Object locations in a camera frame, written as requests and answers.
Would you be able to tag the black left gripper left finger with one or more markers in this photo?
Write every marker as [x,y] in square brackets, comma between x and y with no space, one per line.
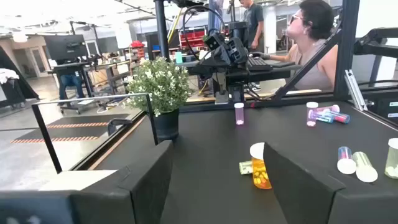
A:
[124,199]

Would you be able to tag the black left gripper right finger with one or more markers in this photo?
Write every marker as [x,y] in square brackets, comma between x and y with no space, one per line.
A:
[304,193]

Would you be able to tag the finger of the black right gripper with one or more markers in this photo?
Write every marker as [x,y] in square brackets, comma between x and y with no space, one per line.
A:
[202,68]
[222,71]

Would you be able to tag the pink pill bottle white cap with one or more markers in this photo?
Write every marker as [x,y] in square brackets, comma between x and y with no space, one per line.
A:
[329,109]
[311,116]
[239,113]

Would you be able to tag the blue pill bottle red capsules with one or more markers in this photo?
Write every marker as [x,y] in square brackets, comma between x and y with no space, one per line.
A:
[345,155]
[342,118]

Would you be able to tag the yellow pill bottle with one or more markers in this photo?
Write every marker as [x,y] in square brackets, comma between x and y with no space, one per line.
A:
[245,168]

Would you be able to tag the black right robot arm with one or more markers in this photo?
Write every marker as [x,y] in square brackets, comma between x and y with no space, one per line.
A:
[236,90]

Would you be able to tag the black computer keyboard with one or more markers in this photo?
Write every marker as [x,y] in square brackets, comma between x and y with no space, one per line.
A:
[258,63]

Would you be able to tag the teal cup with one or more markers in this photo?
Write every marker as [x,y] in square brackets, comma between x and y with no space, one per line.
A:
[178,57]

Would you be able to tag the red storage bins rack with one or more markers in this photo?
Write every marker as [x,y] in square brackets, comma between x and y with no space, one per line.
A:
[194,39]

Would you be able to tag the person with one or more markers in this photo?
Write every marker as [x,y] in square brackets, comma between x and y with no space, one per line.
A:
[253,21]
[314,71]
[71,85]

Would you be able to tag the artificial green plant black pot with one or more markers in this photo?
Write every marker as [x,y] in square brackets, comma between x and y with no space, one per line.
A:
[161,84]

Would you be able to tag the black keyboard desk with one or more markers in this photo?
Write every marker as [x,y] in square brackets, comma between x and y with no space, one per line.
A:
[280,70]

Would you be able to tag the orange pill bottle white cap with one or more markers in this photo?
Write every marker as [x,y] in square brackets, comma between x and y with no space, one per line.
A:
[258,174]

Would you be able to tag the black pole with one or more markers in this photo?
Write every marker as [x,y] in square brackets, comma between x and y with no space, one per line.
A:
[161,28]

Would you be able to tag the black table clamp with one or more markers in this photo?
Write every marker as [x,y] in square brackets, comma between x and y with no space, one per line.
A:
[119,122]

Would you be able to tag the black table mat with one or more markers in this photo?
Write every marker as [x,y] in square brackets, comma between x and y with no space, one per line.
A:
[217,149]

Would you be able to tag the black rolling desk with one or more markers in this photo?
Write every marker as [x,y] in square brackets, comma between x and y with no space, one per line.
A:
[71,67]

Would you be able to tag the black computer monitor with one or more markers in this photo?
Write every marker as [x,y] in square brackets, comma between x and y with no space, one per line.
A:
[65,46]

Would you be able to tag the black covered object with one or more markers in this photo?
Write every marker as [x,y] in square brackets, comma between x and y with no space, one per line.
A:
[15,90]

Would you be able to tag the white cloth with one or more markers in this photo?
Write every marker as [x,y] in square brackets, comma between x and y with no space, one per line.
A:
[7,75]

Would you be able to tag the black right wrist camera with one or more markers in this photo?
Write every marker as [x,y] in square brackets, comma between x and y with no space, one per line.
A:
[214,41]

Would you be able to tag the wooden shelf black metal frame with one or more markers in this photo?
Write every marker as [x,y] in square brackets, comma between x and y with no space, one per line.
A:
[77,180]

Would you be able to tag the silver aluminium bracket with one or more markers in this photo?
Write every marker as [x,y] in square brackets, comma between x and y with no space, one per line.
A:
[354,90]

